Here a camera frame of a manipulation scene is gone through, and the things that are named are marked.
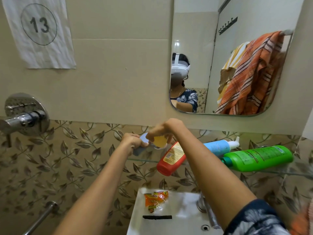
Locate person's left hand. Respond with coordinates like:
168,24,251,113
119,133,149,157

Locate person's right hand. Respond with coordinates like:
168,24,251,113
146,118,187,145

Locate orange soap bar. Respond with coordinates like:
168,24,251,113
153,135,168,149

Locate person's right forearm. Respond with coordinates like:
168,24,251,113
171,131,258,231

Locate person's left forearm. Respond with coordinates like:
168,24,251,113
52,144,137,235

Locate red bottle with yellow label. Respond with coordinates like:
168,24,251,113
156,141,188,177

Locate orange scrub pad packet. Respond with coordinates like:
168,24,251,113
143,190,169,214

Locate blue and white pump bottle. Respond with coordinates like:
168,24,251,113
203,136,240,158

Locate white headset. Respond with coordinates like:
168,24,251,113
171,53,191,79

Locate black tape strip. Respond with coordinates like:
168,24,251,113
142,215,172,220

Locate white ceramic sink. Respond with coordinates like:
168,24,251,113
126,188,224,235

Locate chrome sink faucet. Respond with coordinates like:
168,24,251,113
197,192,222,229

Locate green shampoo bottle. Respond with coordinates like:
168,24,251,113
221,145,294,172

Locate chrome shower mixer valve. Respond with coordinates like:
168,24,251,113
0,93,50,148

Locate chrome towel bar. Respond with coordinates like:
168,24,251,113
23,201,60,235

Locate dark blue floral sleeve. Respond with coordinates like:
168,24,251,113
224,199,292,235

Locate white paper sign with circle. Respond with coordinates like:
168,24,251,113
1,0,77,69

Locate orange cloth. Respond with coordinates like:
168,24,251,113
288,200,313,235

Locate wall mirror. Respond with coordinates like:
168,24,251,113
168,0,306,117

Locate glass wall shelf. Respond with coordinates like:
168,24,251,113
127,156,313,178

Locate black wall hook rack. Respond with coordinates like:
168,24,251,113
218,17,238,36

